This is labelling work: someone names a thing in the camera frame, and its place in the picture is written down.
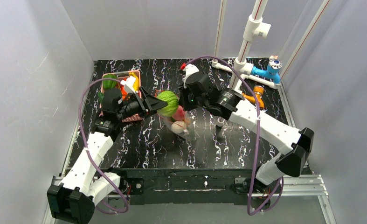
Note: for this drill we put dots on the clear zip top bag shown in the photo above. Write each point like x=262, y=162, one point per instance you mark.
x=191, y=134

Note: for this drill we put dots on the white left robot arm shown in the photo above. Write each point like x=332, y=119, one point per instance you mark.
x=75, y=198

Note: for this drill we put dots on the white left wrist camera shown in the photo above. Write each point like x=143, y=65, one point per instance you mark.
x=128, y=85

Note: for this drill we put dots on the yellow banana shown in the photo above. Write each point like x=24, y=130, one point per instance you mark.
x=136, y=82

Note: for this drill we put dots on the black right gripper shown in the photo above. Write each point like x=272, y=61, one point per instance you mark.
x=185, y=101

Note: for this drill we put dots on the blue plastic faucet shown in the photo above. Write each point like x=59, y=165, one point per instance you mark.
x=272, y=71

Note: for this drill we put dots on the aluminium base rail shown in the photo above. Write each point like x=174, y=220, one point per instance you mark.
x=308, y=185

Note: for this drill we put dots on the orange plastic faucet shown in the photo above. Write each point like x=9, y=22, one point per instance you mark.
x=258, y=92

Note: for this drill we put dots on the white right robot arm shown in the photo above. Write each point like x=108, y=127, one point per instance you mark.
x=293, y=145

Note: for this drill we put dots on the pink plastic basket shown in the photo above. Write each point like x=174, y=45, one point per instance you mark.
x=123, y=75

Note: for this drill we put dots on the white pvc pipe frame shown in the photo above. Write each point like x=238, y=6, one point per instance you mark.
x=256, y=28

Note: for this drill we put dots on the green bell pepper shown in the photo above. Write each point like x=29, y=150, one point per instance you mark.
x=109, y=84

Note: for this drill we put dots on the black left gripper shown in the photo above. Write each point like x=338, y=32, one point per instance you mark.
x=140, y=104

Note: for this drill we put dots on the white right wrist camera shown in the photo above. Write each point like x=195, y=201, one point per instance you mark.
x=188, y=70

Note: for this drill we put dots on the green cabbage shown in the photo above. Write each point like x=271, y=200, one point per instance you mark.
x=172, y=103

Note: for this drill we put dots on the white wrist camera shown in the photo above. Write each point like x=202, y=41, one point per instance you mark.
x=188, y=70
x=128, y=85

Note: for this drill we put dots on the white radish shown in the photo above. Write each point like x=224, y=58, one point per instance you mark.
x=179, y=127

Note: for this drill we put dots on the pink peach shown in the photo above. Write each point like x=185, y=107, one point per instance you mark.
x=180, y=114

